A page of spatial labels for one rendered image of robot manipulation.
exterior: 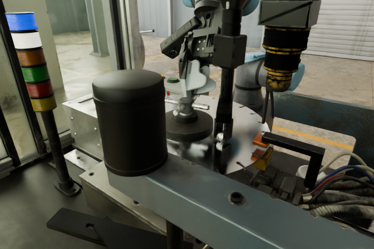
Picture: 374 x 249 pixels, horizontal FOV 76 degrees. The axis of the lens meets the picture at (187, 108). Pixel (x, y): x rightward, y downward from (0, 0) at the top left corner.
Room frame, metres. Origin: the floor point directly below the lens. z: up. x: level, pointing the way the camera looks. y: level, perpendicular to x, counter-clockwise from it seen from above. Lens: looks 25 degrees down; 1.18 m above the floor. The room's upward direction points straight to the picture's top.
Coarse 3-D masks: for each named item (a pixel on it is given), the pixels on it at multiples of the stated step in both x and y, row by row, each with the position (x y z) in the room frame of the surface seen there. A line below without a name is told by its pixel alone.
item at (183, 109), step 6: (192, 96) 0.46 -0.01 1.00; (168, 102) 0.44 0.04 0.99; (174, 102) 0.43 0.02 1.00; (180, 102) 0.42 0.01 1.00; (186, 102) 0.42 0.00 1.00; (192, 102) 0.42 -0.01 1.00; (180, 108) 0.40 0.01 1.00; (186, 108) 0.41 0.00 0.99; (192, 108) 0.42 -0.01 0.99; (204, 108) 0.41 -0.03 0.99; (174, 114) 0.39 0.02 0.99; (186, 114) 0.42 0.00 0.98
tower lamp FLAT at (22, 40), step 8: (16, 32) 0.45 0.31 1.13; (24, 32) 0.45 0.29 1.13; (32, 32) 0.46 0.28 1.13; (16, 40) 0.45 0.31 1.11; (24, 40) 0.45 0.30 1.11; (32, 40) 0.45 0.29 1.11; (40, 40) 0.47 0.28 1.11; (16, 48) 0.45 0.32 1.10; (24, 48) 0.45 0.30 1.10; (32, 48) 0.45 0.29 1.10
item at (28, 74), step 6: (36, 66) 0.45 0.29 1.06; (42, 66) 0.46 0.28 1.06; (24, 72) 0.45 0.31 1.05; (30, 72) 0.45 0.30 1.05; (36, 72) 0.45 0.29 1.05; (42, 72) 0.46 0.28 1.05; (24, 78) 0.45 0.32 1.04; (30, 78) 0.45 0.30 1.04; (36, 78) 0.45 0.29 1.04; (42, 78) 0.46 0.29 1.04; (48, 78) 0.47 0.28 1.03
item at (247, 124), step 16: (176, 96) 0.58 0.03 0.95; (208, 96) 0.58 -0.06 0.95; (208, 112) 0.48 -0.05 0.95; (240, 112) 0.48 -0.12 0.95; (240, 128) 0.41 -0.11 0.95; (256, 128) 0.41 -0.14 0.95; (176, 144) 0.35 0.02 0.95; (192, 144) 0.35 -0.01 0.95; (208, 144) 0.35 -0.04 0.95; (224, 144) 0.35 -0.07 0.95; (240, 144) 0.35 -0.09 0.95; (192, 160) 0.31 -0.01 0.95; (208, 160) 0.31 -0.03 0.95; (224, 160) 0.31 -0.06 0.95; (240, 160) 0.31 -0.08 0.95; (256, 160) 0.31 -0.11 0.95
